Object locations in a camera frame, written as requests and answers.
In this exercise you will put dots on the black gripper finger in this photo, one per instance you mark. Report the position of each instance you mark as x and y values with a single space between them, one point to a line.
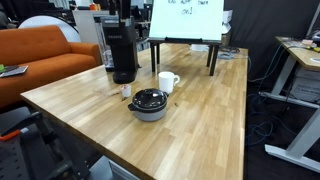
112 7
125 9

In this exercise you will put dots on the black coffee maker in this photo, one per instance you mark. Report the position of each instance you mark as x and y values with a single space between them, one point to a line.
120 36

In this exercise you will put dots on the small white coffee pod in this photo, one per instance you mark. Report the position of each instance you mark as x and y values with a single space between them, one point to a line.
126 90

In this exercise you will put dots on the white whiteboard on stand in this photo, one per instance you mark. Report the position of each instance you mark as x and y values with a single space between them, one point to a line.
186 22

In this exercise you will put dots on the white round table top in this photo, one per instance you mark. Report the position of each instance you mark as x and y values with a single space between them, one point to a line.
68 30

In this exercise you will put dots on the orange sofa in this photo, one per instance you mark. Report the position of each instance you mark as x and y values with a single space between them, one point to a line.
48 56

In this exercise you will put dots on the white ceramic mug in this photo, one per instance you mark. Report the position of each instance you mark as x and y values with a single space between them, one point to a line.
167 81

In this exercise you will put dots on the grey pot with black lid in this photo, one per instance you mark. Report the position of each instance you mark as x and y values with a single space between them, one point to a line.
149 104

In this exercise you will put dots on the grey tablet on sofa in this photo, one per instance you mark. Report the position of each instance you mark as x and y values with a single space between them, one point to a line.
14 72

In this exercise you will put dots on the black metal cart with clamp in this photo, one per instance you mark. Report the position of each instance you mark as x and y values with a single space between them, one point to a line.
30 151

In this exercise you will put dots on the white box under desk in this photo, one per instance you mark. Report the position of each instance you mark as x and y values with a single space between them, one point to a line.
306 85

